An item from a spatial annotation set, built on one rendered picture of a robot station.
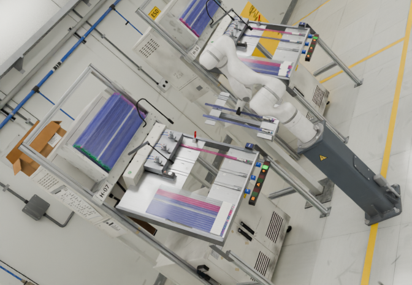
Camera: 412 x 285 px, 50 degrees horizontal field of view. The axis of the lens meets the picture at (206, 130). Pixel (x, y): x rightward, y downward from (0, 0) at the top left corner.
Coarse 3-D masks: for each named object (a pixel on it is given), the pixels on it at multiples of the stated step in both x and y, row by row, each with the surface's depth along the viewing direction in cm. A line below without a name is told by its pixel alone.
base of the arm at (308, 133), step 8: (296, 120) 249; (304, 120) 251; (288, 128) 254; (296, 128) 251; (304, 128) 251; (312, 128) 253; (320, 128) 255; (296, 136) 256; (304, 136) 253; (312, 136) 253; (320, 136) 250; (304, 144) 256; (312, 144) 251
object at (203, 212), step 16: (160, 192) 279; (176, 192) 277; (192, 192) 276; (160, 208) 271; (176, 208) 270; (192, 208) 269; (208, 208) 267; (224, 208) 266; (192, 224) 261; (208, 224) 260; (224, 224) 259
